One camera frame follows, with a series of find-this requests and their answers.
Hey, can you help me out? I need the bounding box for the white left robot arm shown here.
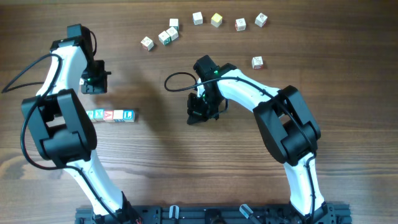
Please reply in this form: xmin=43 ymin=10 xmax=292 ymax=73
xmin=21 ymin=24 xmax=142 ymax=223

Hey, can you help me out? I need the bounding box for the green N letter block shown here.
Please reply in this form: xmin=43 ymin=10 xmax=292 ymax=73
xmin=158 ymin=30 xmax=171 ymax=45

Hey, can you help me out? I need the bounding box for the white O green block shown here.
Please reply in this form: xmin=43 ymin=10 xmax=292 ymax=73
xmin=166 ymin=27 xmax=178 ymax=41

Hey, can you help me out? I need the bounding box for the white Z letter block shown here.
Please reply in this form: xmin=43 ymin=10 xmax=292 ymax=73
xmin=169 ymin=18 xmax=179 ymax=30

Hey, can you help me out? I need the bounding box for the red A letter block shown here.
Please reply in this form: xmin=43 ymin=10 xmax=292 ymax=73
xmin=103 ymin=110 xmax=114 ymax=123

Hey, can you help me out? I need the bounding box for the yellow topped letter block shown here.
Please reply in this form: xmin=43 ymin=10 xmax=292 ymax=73
xmin=211 ymin=13 xmax=223 ymax=27

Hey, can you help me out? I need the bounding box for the blue L letter block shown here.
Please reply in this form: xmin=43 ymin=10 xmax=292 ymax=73
xmin=123 ymin=110 xmax=135 ymax=122

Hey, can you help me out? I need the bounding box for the blue H letter block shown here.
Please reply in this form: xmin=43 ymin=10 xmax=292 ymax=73
xmin=113 ymin=110 xmax=124 ymax=122

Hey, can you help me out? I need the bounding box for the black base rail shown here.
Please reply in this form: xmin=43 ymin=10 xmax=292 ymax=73
xmin=74 ymin=203 xmax=352 ymax=224

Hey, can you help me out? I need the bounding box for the red M letter block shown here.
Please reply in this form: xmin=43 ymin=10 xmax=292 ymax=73
xmin=141 ymin=36 xmax=154 ymax=51

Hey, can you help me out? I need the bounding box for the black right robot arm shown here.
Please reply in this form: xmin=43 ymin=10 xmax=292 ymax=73
xmin=187 ymin=55 xmax=324 ymax=222

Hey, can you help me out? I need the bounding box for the white K letter block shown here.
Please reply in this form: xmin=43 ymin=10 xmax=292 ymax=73
xmin=254 ymin=12 xmax=268 ymax=27

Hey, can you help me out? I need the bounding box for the blue X letter block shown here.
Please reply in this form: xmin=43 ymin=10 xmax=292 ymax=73
xmin=93 ymin=109 xmax=104 ymax=121

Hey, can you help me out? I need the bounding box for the red Q letter block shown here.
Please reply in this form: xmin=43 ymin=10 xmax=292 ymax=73
xmin=235 ymin=18 xmax=246 ymax=32

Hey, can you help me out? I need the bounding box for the green J letter block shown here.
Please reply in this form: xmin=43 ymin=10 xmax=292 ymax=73
xmin=86 ymin=110 xmax=96 ymax=122

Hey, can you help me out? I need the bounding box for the red I letter block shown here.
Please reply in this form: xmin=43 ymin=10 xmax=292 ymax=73
xmin=251 ymin=56 xmax=264 ymax=70

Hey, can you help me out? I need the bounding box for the blue P letter block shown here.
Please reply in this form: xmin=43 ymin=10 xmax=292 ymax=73
xmin=192 ymin=12 xmax=203 ymax=25

